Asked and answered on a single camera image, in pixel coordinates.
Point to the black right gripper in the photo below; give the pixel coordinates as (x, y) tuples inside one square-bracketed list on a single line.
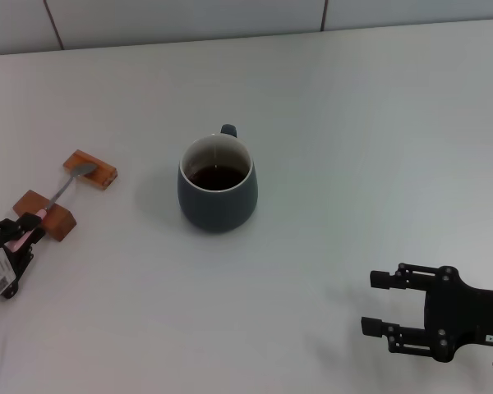
[(468, 320)]

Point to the grey ceramic cup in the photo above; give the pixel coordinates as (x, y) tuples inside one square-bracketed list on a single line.
[(217, 209)]

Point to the dark brown wooden rest block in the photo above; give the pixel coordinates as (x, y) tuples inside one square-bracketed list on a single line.
[(59, 223)]

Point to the flat orange wooden rest block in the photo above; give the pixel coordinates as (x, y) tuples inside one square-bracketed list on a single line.
[(102, 174)]

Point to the dark coffee liquid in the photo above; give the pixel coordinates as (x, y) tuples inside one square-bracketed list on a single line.
[(217, 178)]

